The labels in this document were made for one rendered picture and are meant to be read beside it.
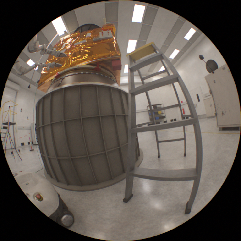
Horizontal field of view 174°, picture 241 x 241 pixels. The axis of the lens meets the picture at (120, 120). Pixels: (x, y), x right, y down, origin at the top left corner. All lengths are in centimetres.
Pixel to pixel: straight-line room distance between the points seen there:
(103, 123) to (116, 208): 83
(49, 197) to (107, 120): 86
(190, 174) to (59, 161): 113
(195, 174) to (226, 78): 233
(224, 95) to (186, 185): 217
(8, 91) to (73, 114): 844
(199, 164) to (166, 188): 45
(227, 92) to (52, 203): 298
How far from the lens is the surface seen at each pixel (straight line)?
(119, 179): 100
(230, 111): 254
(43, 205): 54
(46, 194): 57
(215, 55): 719
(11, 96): 893
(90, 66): 147
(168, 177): 52
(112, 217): 73
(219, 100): 259
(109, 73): 164
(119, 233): 67
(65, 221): 70
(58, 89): 100
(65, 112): 89
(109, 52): 155
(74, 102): 88
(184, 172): 55
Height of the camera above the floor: 64
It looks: 4 degrees up
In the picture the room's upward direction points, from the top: 10 degrees counter-clockwise
